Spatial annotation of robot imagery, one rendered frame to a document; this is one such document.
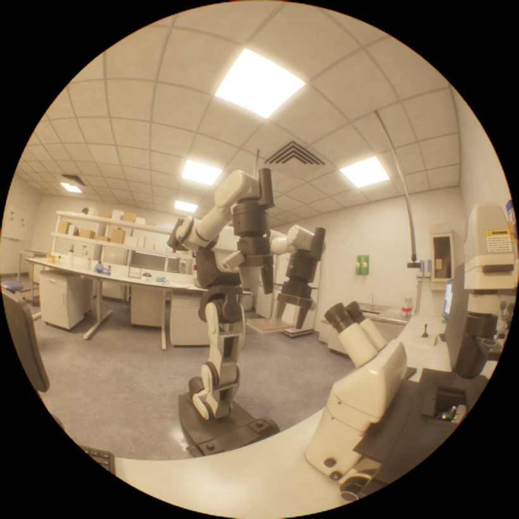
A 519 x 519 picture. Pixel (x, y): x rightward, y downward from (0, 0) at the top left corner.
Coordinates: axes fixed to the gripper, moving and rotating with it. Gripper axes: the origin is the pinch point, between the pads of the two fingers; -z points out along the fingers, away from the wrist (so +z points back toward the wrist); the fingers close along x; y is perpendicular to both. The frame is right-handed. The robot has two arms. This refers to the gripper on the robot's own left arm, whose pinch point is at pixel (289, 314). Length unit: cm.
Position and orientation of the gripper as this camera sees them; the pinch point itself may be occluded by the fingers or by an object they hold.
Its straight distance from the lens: 50.2
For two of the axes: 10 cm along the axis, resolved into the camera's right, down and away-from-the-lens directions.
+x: 5.3, -0.3, -8.5
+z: 2.8, -9.4, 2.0
